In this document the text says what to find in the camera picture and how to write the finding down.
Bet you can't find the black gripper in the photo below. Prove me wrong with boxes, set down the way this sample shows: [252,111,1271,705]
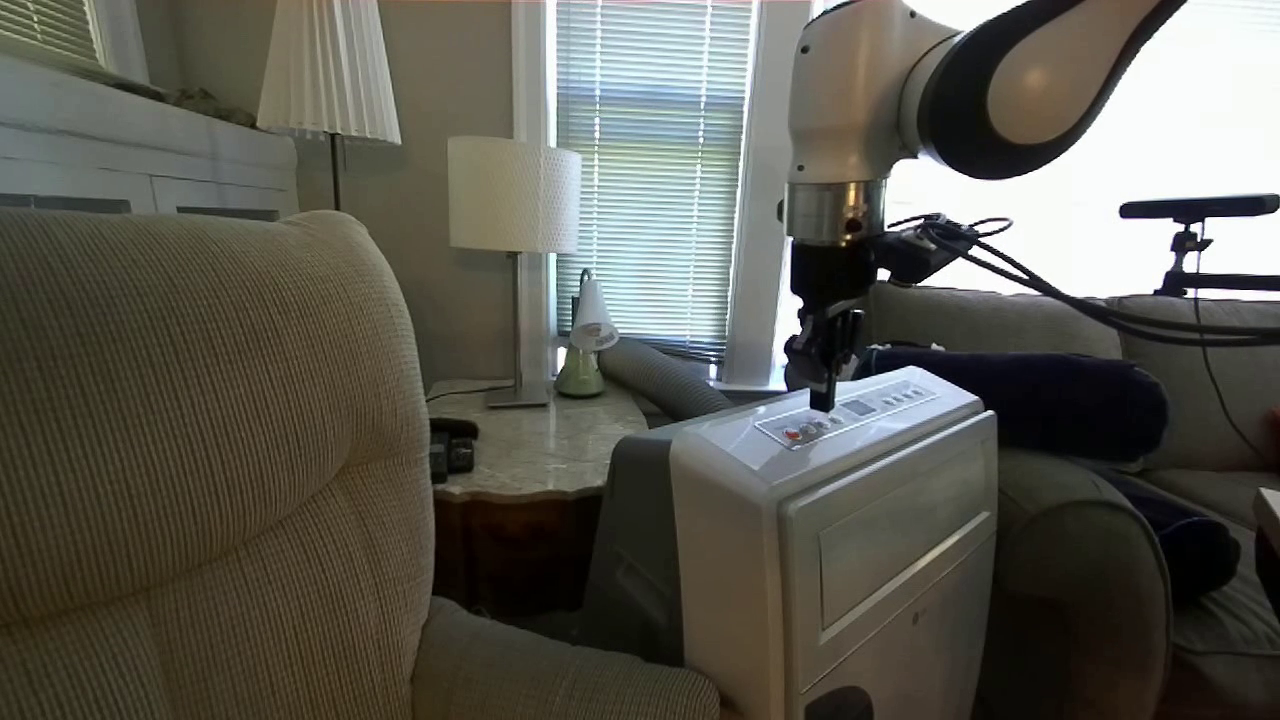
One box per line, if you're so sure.
[786,245,878,411]

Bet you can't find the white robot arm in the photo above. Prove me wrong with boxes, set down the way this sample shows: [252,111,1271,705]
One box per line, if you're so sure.
[786,0,1184,411]

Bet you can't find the white portable air conditioner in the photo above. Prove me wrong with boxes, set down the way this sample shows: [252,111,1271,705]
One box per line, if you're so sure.
[667,370,998,720]

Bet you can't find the green white desk lamp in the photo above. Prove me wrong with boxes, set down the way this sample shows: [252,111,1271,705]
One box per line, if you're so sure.
[555,272,622,400]

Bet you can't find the dark navy blanket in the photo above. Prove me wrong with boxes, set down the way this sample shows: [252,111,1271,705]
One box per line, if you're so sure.
[856,343,1240,606]

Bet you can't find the white window blinds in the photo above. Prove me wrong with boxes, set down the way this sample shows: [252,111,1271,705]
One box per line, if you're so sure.
[555,0,756,343]

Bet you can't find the white cylinder shade table lamp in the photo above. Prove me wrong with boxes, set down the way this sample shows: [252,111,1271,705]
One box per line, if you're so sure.
[448,135,582,408]

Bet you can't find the grey green sofa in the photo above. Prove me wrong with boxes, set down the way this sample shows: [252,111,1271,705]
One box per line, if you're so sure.
[862,285,1280,720]

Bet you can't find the black remote controls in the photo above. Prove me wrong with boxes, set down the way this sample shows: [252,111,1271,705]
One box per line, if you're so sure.
[433,418,481,485]

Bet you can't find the white pleated shade floor lamp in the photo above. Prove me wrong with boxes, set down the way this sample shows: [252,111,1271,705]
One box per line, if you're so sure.
[258,0,401,204]

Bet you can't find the white built-in cabinet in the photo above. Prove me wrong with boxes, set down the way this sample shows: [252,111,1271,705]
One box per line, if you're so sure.
[0,57,296,218]

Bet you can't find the grey exhaust hose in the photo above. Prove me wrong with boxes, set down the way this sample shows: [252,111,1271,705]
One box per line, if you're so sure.
[595,336,737,425]

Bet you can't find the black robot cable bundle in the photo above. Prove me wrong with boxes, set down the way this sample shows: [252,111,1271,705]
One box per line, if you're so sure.
[872,209,1280,354]

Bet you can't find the black camera on tripod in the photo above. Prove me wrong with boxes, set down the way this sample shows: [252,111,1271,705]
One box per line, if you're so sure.
[1122,194,1280,297]

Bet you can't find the beige corduroy armchair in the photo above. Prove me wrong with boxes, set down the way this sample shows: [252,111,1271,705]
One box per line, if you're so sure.
[0,212,720,720]

